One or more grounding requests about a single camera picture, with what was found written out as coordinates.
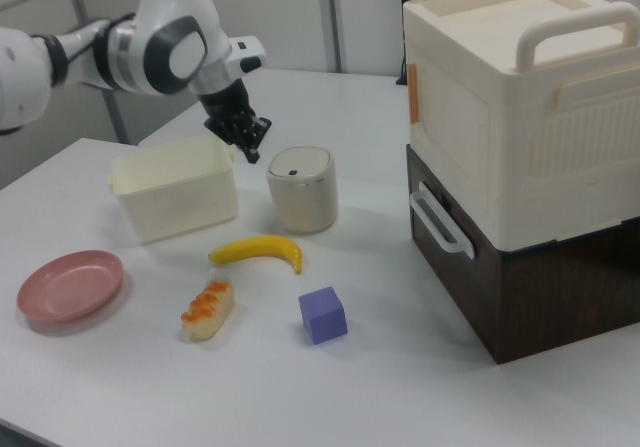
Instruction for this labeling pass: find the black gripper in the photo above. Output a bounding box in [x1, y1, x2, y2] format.
[198, 78, 275, 165]

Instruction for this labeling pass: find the beige round trash can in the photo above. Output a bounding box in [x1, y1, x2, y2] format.
[265, 146, 339, 234]

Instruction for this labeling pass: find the cream plastic open bin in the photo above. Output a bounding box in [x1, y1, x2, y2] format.
[106, 134, 241, 246]

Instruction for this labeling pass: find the yellow toy banana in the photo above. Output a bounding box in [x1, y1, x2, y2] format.
[207, 234, 305, 276]

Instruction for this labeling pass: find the toy salmon roe sushi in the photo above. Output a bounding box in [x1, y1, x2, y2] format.
[179, 276, 237, 343]

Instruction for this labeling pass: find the orange tape strip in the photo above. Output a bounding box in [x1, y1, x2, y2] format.
[406, 63, 422, 126]

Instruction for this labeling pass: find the purple foam cube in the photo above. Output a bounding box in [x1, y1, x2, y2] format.
[297, 286, 349, 346]

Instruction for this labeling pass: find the pink plastic plate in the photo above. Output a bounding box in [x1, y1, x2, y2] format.
[16, 249, 126, 325]

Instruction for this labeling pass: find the dark brown wooden cabinet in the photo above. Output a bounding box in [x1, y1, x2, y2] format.
[405, 144, 640, 366]

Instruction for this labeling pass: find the white cabinet drawer handle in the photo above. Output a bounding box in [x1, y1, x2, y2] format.
[409, 181, 477, 259]

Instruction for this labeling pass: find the cream storage box with handles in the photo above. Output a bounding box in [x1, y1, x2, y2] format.
[402, 0, 640, 251]

